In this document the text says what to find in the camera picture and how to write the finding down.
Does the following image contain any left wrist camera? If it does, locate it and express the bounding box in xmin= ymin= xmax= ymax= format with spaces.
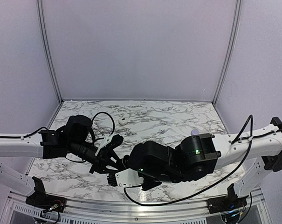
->
xmin=95 ymin=134 xmax=124 ymax=156

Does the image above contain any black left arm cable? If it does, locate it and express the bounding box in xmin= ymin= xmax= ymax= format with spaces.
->
xmin=0 ymin=112 xmax=115 ymax=163

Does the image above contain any left aluminium corner post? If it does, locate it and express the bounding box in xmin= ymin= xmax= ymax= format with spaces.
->
xmin=36 ymin=0 xmax=63 ymax=104

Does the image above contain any beige earbud charging case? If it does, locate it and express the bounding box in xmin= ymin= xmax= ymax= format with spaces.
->
xmin=118 ymin=118 xmax=128 ymax=126

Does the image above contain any black earbud charging case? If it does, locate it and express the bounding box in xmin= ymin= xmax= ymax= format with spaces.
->
xmin=121 ymin=155 xmax=130 ymax=168

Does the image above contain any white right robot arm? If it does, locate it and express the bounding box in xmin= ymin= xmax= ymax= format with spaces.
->
xmin=125 ymin=117 xmax=282 ymax=209

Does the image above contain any aluminium corner post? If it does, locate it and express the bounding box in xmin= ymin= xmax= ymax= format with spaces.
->
xmin=212 ymin=0 xmax=243 ymax=107
xmin=36 ymin=0 xmax=63 ymax=104

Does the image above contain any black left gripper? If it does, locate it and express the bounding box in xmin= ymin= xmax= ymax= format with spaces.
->
xmin=68 ymin=139 xmax=125 ymax=175

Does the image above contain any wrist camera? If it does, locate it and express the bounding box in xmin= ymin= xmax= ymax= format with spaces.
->
xmin=95 ymin=134 xmax=124 ymax=156
xmin=107 ymin=168 xmax=144 ymax=188

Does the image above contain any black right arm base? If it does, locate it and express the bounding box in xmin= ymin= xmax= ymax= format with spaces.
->
xmin=207 ymin=184 xmax=248 ymax=214

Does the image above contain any lavender round charging case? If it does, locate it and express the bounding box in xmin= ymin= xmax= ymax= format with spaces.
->
xmin=191 ymin=129 xmax=199 ymax=136

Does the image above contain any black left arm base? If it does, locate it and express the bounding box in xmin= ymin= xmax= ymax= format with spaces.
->
xmin=26 ymin=177 xmax=66 ymax=212

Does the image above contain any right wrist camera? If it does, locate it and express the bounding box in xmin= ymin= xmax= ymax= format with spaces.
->
xmin=107 ymin=168 xmax=144 ymax=188

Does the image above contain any right aluminium corner post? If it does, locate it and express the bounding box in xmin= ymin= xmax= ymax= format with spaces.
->
xmin=212 ymin=0 xmax=243 ymax=107

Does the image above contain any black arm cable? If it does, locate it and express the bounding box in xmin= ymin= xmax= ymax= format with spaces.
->
xmin=123 ymin=114 xmax=282 ymax=206
xmin=0 ymin=112 xmax=115 ymax=163

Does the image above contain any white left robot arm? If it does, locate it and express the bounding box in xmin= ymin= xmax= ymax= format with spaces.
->
xmin=0 ymin=115 xmax=124 ymax=208

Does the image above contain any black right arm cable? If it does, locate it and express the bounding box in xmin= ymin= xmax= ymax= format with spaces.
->
xmin=123 ymin=114 xmax=282 ymax=206

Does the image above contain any aluminium front frame rail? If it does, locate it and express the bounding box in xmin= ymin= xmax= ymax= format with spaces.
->
xmin=5 ymin=191 xmax=265 ymax=224

